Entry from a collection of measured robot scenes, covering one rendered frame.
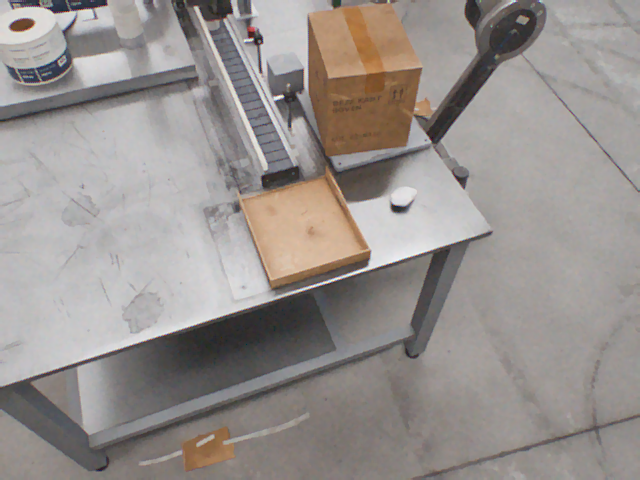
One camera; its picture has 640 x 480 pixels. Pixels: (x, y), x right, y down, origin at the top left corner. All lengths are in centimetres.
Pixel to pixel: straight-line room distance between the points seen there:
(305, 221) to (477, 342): 107
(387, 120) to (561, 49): 238
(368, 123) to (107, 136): 79
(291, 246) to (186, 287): 28
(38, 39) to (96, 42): 26
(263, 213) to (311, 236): 15
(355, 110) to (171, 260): 61
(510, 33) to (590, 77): 159
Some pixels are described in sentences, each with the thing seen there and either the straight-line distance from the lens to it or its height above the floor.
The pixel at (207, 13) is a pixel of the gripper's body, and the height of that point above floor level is 100.
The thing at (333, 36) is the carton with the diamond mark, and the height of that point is 112.
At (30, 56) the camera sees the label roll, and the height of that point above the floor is 98.
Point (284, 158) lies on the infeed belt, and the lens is 148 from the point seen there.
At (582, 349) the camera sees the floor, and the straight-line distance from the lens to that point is 237.
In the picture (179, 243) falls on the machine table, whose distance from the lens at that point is 139.
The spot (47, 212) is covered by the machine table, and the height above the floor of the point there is 83.
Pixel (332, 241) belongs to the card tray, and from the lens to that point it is 135.
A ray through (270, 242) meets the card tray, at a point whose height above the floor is 83.
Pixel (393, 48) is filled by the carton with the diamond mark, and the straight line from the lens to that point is 146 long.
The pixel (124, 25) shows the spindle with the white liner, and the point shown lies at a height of 96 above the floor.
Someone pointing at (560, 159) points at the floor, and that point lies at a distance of 299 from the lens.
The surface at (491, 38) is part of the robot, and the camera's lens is 203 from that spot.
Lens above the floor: 193
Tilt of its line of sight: 54 degrees down
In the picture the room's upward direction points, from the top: 1 degrees counter-clockwise
